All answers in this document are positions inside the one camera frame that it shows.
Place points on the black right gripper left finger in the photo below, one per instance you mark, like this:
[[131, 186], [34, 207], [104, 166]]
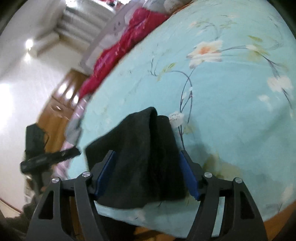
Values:
[[67, 209]]

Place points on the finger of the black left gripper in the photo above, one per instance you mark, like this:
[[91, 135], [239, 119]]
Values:
[[43, 162]]

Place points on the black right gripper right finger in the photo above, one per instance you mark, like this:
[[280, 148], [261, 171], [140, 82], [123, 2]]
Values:
[[226, 209]]

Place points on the black pants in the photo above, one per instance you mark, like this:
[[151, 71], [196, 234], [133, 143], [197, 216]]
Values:
[[145, 167]]

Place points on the pink grey pillow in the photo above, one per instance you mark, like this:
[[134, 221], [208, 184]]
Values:
[[72, 134]]

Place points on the light blue floral bedsheet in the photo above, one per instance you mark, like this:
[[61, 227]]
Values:
[[224, 74]]

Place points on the white radiator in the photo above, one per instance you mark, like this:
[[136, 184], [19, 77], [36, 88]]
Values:
[[76, 23]]

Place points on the white headboard panel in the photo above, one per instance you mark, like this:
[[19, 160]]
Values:
[[110, 35]]

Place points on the red blanket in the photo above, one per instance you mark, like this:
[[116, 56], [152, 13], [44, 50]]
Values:
[[142, 23]]

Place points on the grey plush toy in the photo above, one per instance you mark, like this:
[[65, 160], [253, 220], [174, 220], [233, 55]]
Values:
[[165, 6]]

